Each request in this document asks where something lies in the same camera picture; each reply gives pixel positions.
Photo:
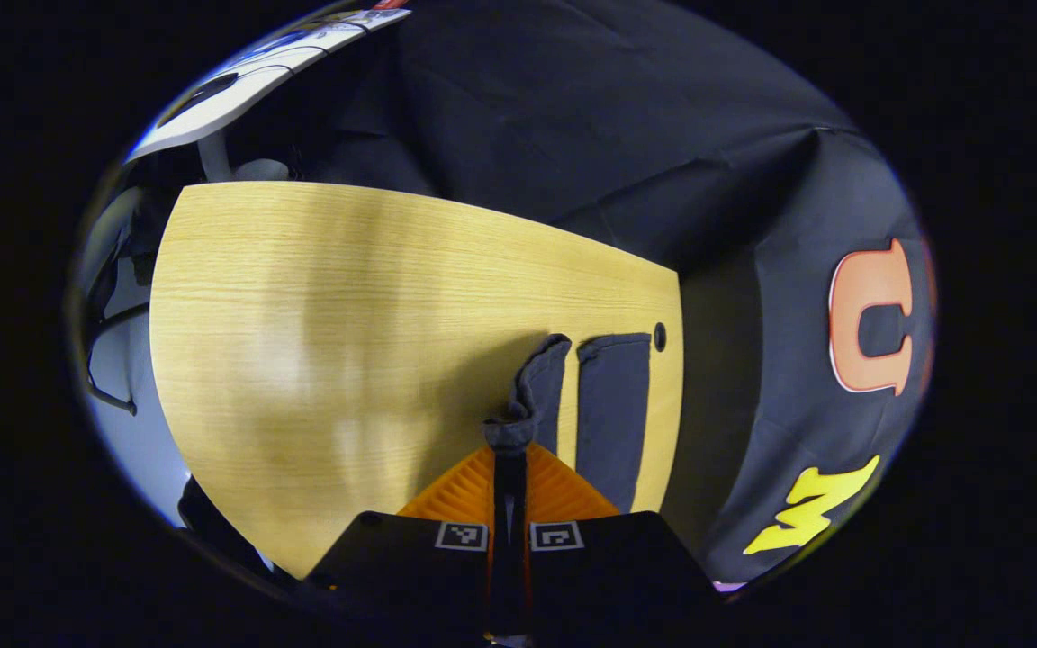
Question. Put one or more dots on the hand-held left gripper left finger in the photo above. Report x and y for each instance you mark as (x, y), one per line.
(392, 558)

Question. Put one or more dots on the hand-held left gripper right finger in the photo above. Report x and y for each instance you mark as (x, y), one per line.
(617, 558)

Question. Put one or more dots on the black jeans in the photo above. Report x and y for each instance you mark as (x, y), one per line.
(613, 405)

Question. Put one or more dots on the dark object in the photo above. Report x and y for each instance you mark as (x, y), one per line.
(212, 531)

